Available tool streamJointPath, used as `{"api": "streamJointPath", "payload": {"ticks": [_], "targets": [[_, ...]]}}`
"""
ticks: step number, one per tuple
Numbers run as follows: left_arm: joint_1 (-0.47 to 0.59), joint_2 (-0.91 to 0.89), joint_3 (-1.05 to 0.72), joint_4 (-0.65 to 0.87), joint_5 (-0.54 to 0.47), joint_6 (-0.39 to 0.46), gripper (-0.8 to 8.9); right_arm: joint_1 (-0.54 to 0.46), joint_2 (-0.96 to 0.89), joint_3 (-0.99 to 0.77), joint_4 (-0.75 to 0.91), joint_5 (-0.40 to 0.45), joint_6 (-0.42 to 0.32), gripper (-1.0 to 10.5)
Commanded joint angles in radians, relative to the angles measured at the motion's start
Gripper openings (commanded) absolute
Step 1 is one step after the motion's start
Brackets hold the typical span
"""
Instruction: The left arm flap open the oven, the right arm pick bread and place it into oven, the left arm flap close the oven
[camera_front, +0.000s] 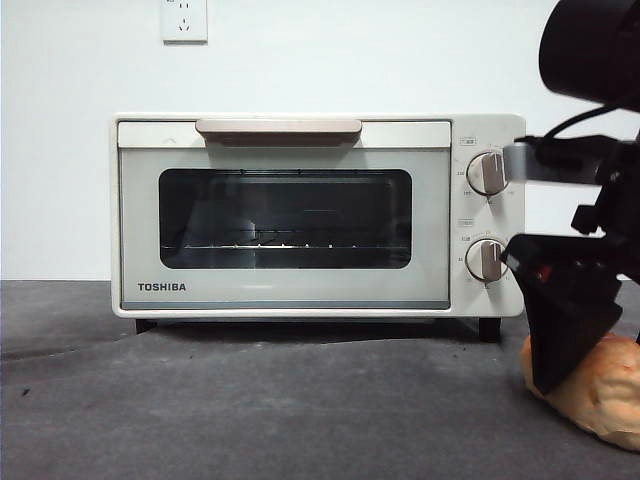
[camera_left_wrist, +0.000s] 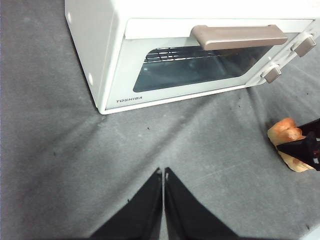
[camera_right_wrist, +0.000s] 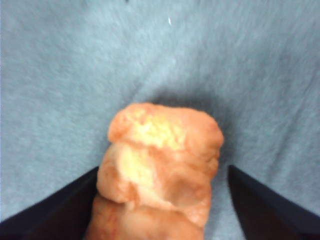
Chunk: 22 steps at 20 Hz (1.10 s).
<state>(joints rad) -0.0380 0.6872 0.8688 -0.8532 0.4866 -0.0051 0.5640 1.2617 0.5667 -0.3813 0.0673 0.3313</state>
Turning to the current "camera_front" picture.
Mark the beige oven knob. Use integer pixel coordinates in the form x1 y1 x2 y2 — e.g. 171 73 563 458
464 238 510 282
465 151 511 196

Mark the white Toshiba toaster oven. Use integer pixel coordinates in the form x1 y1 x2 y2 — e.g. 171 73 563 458
109 112 527 344

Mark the orange bread roll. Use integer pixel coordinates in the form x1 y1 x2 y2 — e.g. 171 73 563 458
518 333 640 451

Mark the white glass oven door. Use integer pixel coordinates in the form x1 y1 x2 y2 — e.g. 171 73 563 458
117 118 453 311

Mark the metal wire oven rack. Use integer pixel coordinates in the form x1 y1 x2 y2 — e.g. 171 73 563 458
162 242 361 251

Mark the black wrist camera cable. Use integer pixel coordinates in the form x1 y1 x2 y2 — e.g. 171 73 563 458
544 104 621 146

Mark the white wall socket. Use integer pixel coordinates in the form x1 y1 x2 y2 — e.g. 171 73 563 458
161 0 209 45

